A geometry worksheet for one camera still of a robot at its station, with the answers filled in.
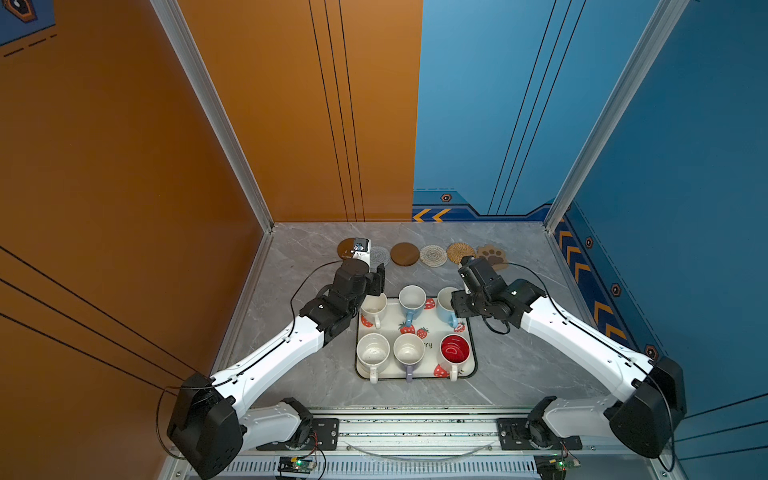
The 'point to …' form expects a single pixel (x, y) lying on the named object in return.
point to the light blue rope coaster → (378, 255)
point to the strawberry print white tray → (432, 329)
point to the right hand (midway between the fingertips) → (458, 301)
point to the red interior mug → (455, 349)
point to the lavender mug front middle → (409, 349)
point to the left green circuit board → (295, 465)
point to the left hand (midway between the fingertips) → (373, 261)
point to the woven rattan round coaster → (458, 250)
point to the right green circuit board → (561, 462)
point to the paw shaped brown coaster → (494, 254)
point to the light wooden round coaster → (405, 254)
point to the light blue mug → (444, 307)
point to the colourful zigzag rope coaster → (433, 256)
